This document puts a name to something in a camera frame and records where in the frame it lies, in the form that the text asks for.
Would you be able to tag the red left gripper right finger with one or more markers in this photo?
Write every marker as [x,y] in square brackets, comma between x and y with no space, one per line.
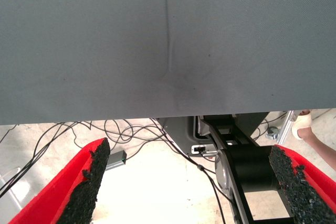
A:
[309,192]

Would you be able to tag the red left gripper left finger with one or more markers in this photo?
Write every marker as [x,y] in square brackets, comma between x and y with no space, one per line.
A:
[52,195]

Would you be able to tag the white shoe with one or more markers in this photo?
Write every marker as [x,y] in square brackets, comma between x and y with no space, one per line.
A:
[302,125]

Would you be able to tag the metal caster wheel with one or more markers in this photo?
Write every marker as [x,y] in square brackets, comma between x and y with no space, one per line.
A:
[273,133]

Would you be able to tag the small grey adapter box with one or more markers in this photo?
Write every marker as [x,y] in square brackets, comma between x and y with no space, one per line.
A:
[116,159]

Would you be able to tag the dark grey table cloth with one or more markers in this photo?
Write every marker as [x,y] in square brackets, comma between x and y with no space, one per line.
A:
[105,37]

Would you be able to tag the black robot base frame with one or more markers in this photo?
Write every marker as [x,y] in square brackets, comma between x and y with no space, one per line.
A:
[249,161]

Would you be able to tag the aluminium frame profile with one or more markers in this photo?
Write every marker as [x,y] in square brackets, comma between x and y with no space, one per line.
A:
[287,127]

